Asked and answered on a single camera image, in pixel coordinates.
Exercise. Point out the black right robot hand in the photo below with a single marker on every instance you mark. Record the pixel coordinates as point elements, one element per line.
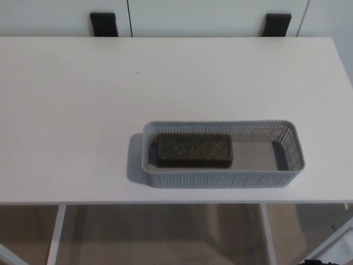
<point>317,262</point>

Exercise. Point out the dark grey board eraser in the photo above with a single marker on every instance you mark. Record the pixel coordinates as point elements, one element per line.
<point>190,150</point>

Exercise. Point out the white desk with metal legs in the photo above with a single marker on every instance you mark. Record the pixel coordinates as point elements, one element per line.
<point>82,110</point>

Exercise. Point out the grey perforated plastic basket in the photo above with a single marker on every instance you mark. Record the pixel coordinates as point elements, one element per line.
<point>220,179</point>

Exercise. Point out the white cabinet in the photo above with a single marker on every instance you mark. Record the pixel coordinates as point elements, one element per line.
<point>193,16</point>

